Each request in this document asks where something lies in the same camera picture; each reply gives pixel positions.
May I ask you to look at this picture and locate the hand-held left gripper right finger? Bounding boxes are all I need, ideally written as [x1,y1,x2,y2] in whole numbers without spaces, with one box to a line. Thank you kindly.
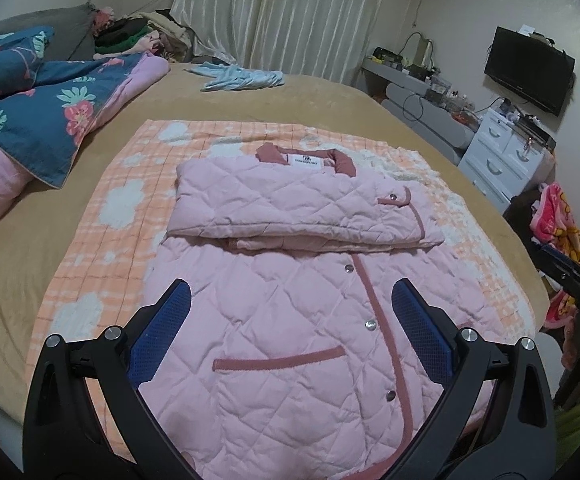
[391,278,556,480]

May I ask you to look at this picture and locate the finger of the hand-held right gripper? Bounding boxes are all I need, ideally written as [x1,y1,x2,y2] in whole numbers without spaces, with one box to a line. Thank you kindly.
[534,244,580,290]

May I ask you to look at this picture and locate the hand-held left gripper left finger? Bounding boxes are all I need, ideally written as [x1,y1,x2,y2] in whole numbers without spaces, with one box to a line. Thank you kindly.
[22,278,231,480]

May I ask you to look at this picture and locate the pink quilted jacket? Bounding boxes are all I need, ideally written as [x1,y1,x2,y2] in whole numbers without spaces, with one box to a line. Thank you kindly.
[137,142,500,480]

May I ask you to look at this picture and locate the pile of mixed clothes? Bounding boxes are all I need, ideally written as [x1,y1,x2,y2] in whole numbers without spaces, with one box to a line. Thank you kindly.
[92,7,195,63]

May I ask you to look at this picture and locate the pink cartoon towel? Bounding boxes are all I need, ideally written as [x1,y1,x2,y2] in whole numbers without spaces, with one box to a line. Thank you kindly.
[530,182,580,331]

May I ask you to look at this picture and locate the dark cloth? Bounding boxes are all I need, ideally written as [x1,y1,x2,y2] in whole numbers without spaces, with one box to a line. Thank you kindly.
[507,190,545,246]

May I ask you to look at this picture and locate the orange checked cat blanket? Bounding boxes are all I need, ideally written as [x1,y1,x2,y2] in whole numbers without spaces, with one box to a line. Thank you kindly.
[25,119,538,466]

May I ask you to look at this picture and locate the white drawer chest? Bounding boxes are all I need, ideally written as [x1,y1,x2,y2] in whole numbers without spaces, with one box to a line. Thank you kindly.
[457,107,555,213]

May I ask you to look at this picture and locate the black set-top box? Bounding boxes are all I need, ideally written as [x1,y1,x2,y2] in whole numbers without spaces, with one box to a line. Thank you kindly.
[514,117,556,150]

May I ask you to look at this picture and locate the grey curved desk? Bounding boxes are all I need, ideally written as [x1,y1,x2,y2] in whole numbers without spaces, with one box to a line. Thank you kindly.
[362,55,475,163]

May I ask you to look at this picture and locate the assorted small desk items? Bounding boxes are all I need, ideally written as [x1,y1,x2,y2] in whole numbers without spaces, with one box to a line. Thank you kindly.
[372,32,480,126]

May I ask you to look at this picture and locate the blue floral quilt pink lining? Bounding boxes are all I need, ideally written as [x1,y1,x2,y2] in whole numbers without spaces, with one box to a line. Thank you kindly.
[0,25,171,251]

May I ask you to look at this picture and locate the bed with tan cover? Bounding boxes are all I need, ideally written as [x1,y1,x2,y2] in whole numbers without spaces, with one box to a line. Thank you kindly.
[0,62,565,426]

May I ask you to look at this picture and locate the light blue cloth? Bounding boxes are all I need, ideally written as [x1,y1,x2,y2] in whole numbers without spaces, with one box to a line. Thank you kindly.
[186,62,285,92]

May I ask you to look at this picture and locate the grey pillow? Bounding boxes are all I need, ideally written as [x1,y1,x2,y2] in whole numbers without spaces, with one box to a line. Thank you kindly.
[0,1,98,61]

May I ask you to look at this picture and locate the white pleated curtain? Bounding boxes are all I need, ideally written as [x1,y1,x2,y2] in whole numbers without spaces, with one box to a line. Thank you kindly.
[170,0,393,86]

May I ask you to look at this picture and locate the black wall television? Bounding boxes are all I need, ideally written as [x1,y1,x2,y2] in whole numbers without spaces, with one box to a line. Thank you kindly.
[484,26,576,117]

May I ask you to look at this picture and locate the black cable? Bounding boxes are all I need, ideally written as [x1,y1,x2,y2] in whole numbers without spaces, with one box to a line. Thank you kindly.
[401,94,423,122]

